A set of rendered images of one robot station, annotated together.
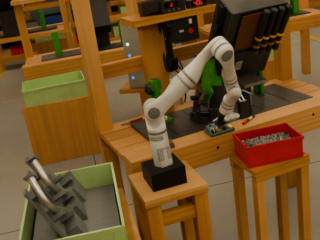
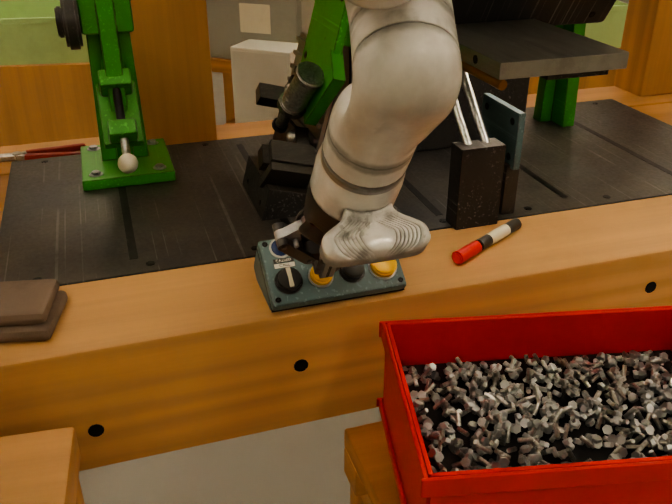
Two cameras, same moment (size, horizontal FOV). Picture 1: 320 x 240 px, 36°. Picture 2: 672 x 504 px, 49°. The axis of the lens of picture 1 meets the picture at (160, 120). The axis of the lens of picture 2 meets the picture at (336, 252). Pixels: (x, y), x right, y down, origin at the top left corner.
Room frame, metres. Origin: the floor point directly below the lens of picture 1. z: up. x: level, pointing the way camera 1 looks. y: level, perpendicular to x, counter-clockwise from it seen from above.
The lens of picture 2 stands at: (1.86, -0.37, 1.32)
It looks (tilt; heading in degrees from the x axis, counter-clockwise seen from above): 28 degrees down; 3
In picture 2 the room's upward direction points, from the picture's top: straight up
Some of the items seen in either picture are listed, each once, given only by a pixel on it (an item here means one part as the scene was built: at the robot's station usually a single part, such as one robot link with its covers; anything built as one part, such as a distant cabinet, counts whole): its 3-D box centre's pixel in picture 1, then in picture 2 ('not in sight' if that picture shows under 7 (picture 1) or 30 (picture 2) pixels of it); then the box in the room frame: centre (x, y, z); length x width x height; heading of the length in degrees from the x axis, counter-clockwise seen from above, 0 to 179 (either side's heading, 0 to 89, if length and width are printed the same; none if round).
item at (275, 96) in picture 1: (222, 111); (389, 174); (2.92, -0.40, 0.89); 1.10 x 0.42 x 0.02; 111
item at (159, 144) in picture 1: (160, 147); not in sight; (2.19, 0.02, 1.03); 0.09 x 0.09 x 0.17; 24
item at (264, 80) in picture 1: (238, 78); (480, 34); (2.85, -0.51, 1.11); 0.39 x 0.16 x 0.03; 21
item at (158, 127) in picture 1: (154, 116); not in sight; (2.19, 0.02, 1.19); 0.09 x 0.09 x 0.17; 3
